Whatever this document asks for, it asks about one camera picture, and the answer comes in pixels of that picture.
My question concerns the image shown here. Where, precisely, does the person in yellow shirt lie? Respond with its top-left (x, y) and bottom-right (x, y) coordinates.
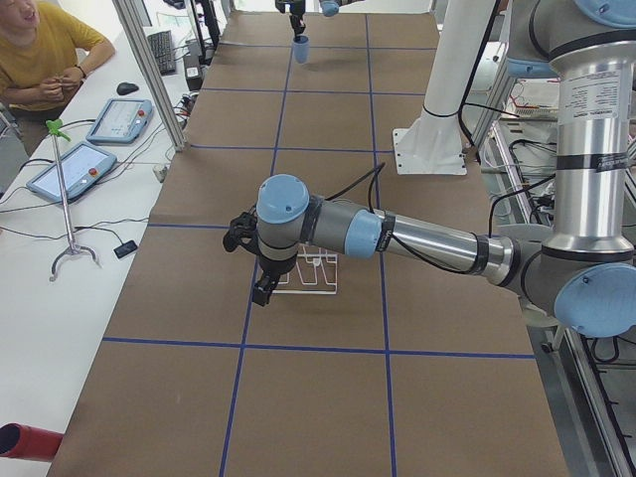
top-left (1, 1), bottom-right (115, 155)

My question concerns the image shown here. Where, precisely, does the blue teach pendant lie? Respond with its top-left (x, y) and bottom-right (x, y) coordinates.
top-left (26, 142), bottom-right (116, 203)
top-left (85, 98), bottom-right (153, 145)

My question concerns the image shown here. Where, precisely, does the red cylinder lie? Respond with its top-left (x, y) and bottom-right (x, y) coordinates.
top-left (1, 423), bottom-right (64, 462)

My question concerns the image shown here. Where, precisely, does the aluminium frame post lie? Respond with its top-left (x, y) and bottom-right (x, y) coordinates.
top-left (112, 0), bottom-right (186, 152)

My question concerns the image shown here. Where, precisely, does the black keyboard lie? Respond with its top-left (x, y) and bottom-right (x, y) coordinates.
top-left (146, 31), bottom-right (176, 76)

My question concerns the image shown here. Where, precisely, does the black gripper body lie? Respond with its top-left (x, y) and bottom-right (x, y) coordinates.
top-left (274, 0), bottom-right (306, 16)
top-left (258, 250), bottom-right (297, 284)

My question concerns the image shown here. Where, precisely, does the small black device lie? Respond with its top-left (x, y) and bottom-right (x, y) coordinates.
top-left (113, 240), bottom-right (138, 259)

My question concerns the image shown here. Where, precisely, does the small metal cup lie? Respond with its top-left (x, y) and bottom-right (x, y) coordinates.
top-left (153, 164), bottom-right (168, 183)

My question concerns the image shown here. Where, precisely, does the white wire cup holder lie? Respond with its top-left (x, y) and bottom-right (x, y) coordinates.
top-left (274, 244), bottom-right (339, 295)

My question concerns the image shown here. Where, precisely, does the black computer mouse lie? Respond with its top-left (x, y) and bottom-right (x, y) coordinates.
top-left (116, 81), bottom-right (139, 96)

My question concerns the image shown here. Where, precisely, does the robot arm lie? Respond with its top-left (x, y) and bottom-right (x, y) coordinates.
top-left (252, 1), bottom-right (635, 337)
top-left (274, 0), bottom-right (359, 40)

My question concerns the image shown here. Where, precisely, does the far blue teach pendant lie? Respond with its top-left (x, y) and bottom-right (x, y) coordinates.
top-left (85, 98), bottom-right (153, 145)

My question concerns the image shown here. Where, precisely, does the light blue plastic cup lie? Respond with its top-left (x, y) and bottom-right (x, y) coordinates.
top-left (292, 35), bottom-right (310, 65)

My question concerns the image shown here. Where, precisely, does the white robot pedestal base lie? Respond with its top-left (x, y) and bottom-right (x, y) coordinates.
top-left (394, 0), bottom-right (498, 176)

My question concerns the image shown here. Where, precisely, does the metal stand with green clip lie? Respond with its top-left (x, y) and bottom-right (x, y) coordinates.
top-left (46, 119), bottom-right (100, 282)

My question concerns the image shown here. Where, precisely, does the near blue teach pendant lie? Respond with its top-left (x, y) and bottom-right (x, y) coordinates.
top-left (26, 142), bottom-right (116, 203)

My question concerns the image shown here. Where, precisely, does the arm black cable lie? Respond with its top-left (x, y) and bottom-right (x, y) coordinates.
top-left (327, 161), bottom-right (493, 274)

